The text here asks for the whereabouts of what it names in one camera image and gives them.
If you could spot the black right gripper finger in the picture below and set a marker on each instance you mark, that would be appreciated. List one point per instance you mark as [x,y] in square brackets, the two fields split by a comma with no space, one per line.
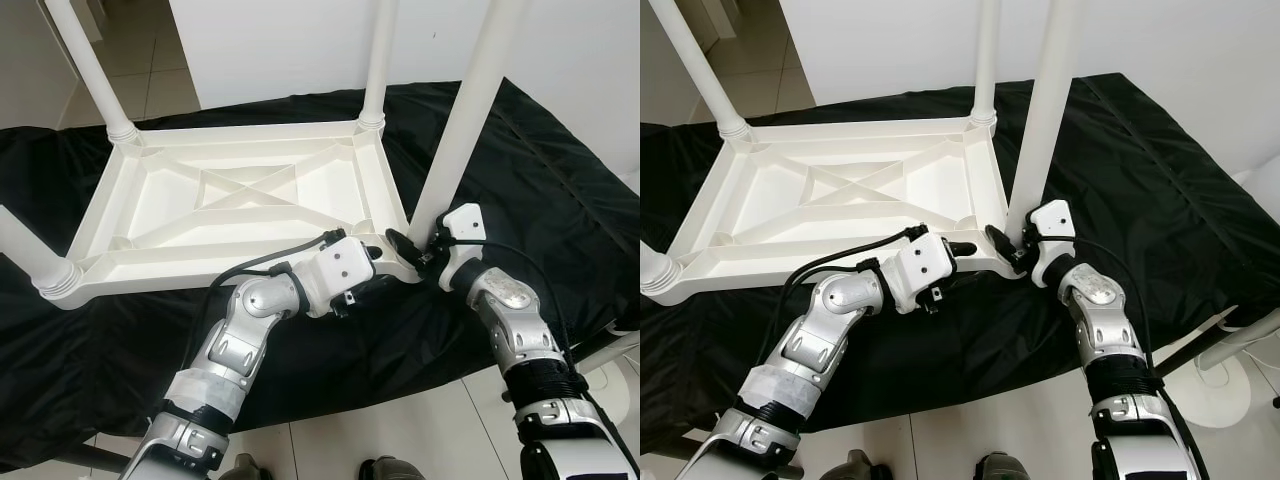
[402,243]
[1000,240]

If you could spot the white plastic children table top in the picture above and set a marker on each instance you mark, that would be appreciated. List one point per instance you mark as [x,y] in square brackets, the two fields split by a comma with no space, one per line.
[250,215]
[850,210]

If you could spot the white plastic table leg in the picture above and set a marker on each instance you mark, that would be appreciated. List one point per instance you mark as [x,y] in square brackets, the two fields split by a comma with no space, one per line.
[35,255]
[465,110]
[705,75]
[95,75]
[1050,110]
[985,60]
[655,272]
[378,60]

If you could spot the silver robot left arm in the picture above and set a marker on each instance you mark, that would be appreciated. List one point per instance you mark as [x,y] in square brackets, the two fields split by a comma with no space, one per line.
[810,340]
[235,345]

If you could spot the black cloth table cover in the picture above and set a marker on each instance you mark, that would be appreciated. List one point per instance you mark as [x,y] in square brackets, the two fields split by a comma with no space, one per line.
[1180,170]
[560,170]

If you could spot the grey robot right leg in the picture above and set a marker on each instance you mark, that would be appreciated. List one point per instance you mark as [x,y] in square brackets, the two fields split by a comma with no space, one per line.
[1002,469]
[392,469]

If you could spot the grey robot leg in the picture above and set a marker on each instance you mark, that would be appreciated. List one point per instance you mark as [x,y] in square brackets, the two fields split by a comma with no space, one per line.
[1002,469]
[392,469]
[858,468]
[242,468]

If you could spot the grey robot left leg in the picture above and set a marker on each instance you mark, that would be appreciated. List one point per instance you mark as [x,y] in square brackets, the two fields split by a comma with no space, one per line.
[242,468]
[858,468]

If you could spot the white round lamp base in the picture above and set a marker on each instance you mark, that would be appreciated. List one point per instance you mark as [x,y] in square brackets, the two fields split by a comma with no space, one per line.
[1215,395]
[612,382]

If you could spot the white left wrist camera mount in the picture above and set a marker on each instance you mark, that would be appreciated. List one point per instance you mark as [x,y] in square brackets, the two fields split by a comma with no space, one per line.
[920,262]
[340,265]

